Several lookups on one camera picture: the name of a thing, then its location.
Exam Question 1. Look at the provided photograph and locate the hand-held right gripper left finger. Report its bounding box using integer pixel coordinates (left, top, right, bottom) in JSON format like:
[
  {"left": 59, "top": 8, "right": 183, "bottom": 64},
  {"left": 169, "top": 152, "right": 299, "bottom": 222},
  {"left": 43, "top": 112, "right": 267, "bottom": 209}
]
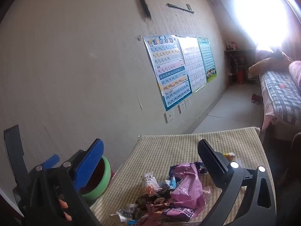
[{"left": 25, "top": 138, "right": 104, "bottom": 226}]

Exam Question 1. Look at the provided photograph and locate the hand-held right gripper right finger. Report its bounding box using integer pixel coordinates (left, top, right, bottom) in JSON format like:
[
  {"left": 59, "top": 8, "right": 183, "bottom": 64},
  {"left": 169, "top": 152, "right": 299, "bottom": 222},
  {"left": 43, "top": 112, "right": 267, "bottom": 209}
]
[{"left": 198, "top": 139, "right": 277, "bottom": 226}]

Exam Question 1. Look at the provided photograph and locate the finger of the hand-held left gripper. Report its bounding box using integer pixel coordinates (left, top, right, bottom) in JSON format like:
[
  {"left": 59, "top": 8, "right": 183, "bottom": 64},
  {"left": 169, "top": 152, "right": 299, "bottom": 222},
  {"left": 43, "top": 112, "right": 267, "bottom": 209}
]
[{"left": 43, "top": 155, "right": 60, "bottom": 170}]

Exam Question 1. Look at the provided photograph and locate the green basin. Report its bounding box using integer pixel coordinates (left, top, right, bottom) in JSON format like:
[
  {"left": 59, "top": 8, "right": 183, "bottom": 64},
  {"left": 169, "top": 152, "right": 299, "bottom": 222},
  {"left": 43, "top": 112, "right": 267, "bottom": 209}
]
[{"left": 80, "top": 156, "right": 111, "bottom": 201}]

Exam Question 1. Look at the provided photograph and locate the pink snack bag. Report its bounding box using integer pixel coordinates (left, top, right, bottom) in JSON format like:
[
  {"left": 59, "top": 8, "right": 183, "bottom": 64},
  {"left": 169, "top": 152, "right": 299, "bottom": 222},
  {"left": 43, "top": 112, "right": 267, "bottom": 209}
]
[{"left": 170, "top": 162, "right": 206, "bottom": 209}]

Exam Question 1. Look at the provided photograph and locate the brown wrapper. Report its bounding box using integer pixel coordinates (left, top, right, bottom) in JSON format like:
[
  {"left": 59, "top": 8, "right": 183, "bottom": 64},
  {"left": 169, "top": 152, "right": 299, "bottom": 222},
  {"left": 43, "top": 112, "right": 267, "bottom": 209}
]
[{"left": 135, "top": 192, "right": 170, "bottom": 208}]

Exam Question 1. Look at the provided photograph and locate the person's left hand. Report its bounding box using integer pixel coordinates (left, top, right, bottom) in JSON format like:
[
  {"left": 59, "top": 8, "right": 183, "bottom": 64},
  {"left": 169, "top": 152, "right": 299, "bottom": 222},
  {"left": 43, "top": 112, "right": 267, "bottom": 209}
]
[{"left": 59, "top": 199, "right": 72, "bottom": 219}]

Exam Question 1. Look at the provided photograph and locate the blue white packet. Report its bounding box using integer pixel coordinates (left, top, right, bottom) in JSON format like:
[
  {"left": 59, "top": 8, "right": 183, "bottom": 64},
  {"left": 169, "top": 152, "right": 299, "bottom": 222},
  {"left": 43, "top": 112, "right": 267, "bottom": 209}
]
[{"left": 159, "top": 178, "right": 177, "bottom": 189}]

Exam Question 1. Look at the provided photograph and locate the silver crumpled wrapper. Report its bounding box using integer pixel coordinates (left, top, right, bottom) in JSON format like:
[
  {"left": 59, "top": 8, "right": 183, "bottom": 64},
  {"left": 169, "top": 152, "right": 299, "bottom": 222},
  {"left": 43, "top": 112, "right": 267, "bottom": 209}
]
[{"left": 110, "top": 204, "right": 142, "bottom": 224}]

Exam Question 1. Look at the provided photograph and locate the white orange snack wrapper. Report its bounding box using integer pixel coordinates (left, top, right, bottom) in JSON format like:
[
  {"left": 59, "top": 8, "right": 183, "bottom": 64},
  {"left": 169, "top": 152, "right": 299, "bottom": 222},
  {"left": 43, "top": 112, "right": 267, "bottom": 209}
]
[{"left": 141, "top": 172, "right": 161, "bottom": 195}]

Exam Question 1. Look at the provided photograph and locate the purple snack packet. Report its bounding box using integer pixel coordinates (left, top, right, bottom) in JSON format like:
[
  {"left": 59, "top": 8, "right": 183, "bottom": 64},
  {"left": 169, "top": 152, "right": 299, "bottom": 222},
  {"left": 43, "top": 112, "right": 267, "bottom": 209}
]
[{"left": 146, "top": 206, "right": 198, "bottom": 222}]

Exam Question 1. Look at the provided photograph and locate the dark shelf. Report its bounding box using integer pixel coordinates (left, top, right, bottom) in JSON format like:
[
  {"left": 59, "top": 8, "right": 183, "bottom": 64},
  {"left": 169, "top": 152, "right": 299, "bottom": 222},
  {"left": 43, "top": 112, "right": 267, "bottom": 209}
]
[{"left": 224, "top": 49, "right": 248, "bottom": 85}]

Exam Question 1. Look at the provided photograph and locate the brown cushion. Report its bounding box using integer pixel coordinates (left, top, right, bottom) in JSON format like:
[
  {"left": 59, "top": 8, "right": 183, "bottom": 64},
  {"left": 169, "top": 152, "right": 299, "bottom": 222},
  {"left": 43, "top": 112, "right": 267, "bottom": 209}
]
[{"left": 249, "top": 60, "right": 274, "bottom": 76}]

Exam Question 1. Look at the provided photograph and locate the bright window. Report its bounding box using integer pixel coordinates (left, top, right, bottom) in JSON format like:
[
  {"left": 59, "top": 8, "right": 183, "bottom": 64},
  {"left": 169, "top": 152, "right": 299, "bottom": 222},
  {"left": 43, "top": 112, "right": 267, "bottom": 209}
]
[{"left": 232, "top": 0, "right": 291, "bottom": 52}]

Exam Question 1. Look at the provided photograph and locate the blue wall poster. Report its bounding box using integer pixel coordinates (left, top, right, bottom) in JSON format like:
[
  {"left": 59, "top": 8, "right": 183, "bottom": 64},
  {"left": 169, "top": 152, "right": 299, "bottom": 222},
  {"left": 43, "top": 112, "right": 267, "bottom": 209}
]
[{"left": 143, "top": 36, "right": 193, "bottom": 111}]

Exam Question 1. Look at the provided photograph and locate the white wall poster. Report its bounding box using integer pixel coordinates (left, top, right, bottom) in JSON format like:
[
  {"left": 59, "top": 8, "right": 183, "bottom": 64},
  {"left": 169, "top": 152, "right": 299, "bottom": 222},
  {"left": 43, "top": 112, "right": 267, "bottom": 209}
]
[{"left": 177, "top": 36, "right": 207, "bottom": 93}]

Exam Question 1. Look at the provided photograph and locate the teal wall poster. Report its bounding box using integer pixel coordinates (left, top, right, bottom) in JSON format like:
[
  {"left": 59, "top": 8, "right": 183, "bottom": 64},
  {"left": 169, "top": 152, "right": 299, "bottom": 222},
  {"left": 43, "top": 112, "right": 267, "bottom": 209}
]
[{"left": 197, "top": 37, "right": 217, "bottom": 83}]

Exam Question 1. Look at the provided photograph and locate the metal wall bracket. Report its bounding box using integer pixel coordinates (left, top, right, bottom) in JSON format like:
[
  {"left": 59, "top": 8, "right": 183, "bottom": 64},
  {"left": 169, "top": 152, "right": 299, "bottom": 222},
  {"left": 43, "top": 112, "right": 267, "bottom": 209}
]
[{"left": 166, "top": 3, "right": 195, "bottom": 14}]

